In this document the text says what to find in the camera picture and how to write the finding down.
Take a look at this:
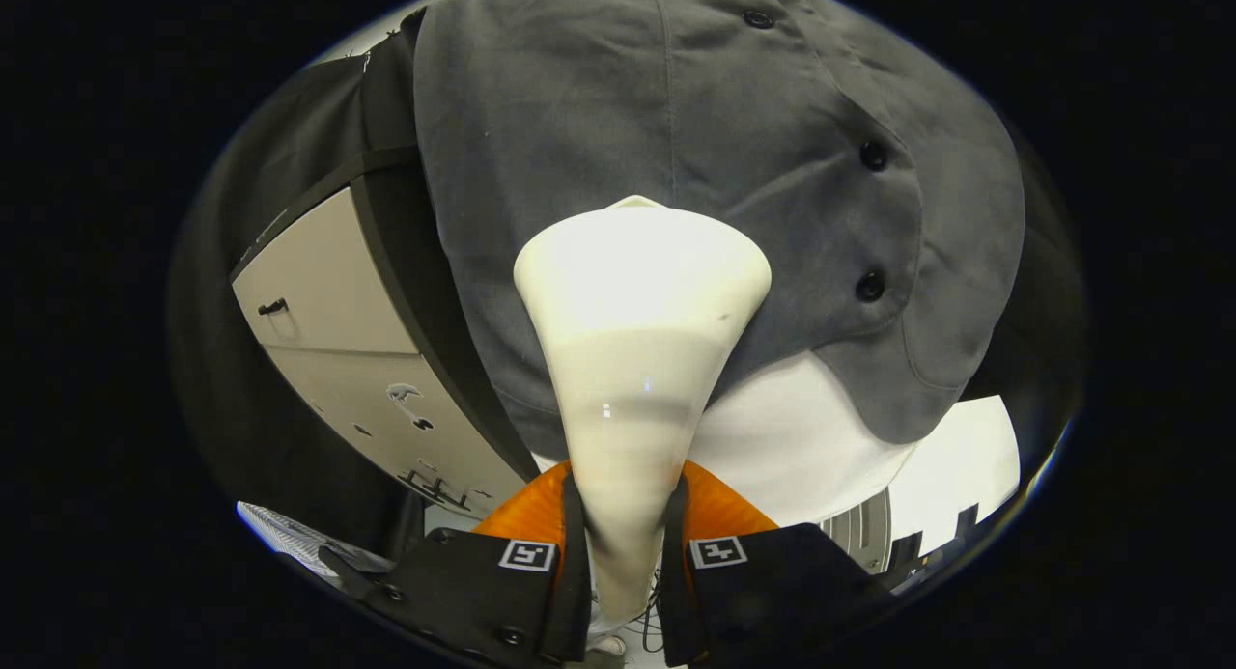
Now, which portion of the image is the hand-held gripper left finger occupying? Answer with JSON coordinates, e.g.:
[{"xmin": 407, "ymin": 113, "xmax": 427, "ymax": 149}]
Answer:
[{"xmin": 362, "ymin": 460, "xmax": 592, "ymax": 669}]

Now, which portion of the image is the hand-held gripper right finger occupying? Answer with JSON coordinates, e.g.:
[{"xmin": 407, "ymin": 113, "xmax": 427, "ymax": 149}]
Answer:
[{"xmin": 660, "ymin": 460, "xmax": 894, "ymax": 669}]

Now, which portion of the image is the white garment steamer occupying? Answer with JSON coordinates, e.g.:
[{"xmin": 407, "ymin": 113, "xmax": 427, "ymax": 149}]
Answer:
[{"xmin": 513, "ymin": 195, "xmax": 773, "ymax": 624}]

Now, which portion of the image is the grey button shirt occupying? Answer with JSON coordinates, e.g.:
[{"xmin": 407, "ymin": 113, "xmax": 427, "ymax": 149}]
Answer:
[{"xmin": 413, "ymin": 0, "xmax": 1026, "ymax": 460}]

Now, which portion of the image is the white mannequin torso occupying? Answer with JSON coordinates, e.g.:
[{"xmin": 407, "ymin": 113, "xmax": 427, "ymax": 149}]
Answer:
[{"xmin": 534, "ymin": 348, "xmax": 920, "ymax": 528}]

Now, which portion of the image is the silver ribbed panel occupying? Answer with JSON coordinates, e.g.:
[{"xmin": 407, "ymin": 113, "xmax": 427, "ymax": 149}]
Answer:
[{"xmin": 237, "ymin": 500, "xmax": 397, "ymax": 575}]

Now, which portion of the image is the grey cabinet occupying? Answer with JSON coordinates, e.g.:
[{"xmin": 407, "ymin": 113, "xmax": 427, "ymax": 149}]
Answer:
[{"xmin": 230, "ymin": 181, "xmax": 534, "ymax": 521}]

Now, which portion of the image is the black cable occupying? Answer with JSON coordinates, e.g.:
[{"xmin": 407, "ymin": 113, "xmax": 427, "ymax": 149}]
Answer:
[{"xmin": 637, "ymin": 571, "xmax": 669, "ymax": 653}]

